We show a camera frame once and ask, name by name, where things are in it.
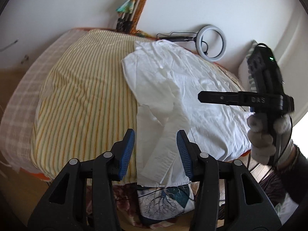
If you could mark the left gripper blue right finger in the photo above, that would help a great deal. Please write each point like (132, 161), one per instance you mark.
(229, 197)

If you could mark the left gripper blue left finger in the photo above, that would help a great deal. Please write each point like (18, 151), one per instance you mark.
(81, 196)

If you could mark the white shirt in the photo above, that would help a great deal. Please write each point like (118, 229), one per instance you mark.
(165, 80)

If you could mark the right hand grey glove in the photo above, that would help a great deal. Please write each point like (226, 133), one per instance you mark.
(262, 141)

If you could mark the green white striped cushion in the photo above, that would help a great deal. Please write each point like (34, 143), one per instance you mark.
(243, 72)

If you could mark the tree print fabric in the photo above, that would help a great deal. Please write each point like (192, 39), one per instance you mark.
(161, 203)

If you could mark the yellow striped garment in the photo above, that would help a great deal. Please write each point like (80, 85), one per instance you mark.
(85, 104)

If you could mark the pink checked bed sheet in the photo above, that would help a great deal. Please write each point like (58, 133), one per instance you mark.
(18, 118)

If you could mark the silver folded tripod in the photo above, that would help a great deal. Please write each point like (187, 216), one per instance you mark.
(126, 13)

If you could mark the colourful orange scarf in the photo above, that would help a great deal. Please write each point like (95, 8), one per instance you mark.
(134, 30)

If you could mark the white ring light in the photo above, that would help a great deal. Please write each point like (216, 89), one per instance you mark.
(211, 43)

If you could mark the black ring light handle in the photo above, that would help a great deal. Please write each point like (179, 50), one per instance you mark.
(177, 36)

